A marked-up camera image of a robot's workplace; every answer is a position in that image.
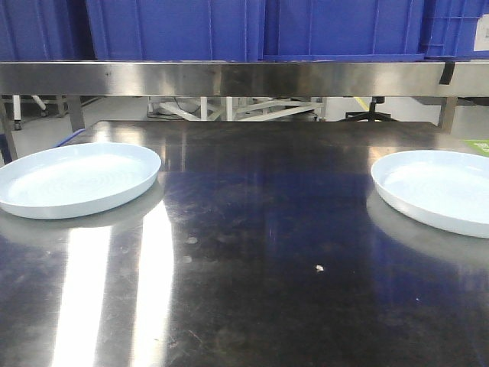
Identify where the light blue plate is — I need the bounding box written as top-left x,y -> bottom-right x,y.
1,142 -> 161,219
371,150 -> 488,239

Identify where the black office chair base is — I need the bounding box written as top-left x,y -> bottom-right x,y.
340,96 -> 393,122

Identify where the blue upper crate middle-left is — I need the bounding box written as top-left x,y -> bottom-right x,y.
86,1 -> 265,62

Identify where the blue upper crate middle-right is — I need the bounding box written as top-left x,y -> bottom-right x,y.
263,0 -> 424,62

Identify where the black tape strip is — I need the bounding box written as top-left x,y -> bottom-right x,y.
439,61 -> 456,85

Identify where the green sign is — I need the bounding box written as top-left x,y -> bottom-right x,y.
464,139 -> 489,157

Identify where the blue upper crate right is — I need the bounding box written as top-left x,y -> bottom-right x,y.
419,0 -> 488,60

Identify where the blue upper crate left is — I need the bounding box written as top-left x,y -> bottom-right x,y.
1,1 -> 95,61

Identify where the white label on crate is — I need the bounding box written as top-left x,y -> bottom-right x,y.
474,14 -> 489,51

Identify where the white metal frame background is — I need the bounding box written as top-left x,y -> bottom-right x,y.
147,96 -> 327,122

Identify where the steel shelf post left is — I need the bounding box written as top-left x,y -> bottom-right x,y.
66,96 -> 85,132

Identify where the steel shelf post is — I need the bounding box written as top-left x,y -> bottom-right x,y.
66,96 -> 85,132
437,97 -> 458,134

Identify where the stainless steel shelf rail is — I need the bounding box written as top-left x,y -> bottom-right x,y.
1,60 -> 488,97

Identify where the steel shelf post right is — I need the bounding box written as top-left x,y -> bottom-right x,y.
437,97 -> 458,134

